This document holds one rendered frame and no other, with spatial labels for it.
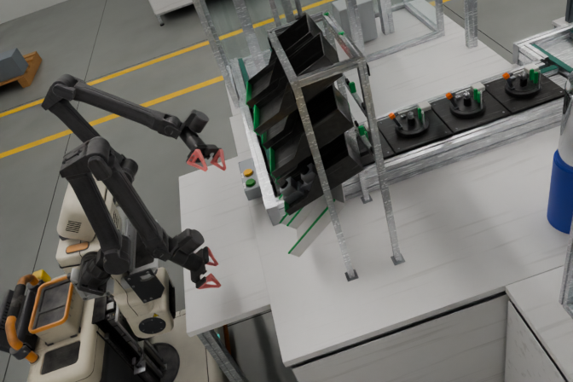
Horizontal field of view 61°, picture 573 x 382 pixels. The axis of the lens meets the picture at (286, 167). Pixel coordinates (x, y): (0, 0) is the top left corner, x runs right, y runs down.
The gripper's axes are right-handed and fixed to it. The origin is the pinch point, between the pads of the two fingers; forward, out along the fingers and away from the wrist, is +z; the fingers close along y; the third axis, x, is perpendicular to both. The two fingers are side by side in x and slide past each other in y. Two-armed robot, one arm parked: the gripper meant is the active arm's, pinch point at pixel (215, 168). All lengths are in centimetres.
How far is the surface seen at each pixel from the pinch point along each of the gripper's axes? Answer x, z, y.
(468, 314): -19, 90, 33
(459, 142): -52, 43, 68
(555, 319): -39, 105, 29
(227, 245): 31.2, 13.0, 19.4
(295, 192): -18.6, 30.4, -1.5
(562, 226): -56, 89, 52
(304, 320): 14, 58, 7
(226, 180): 28, -19, 44
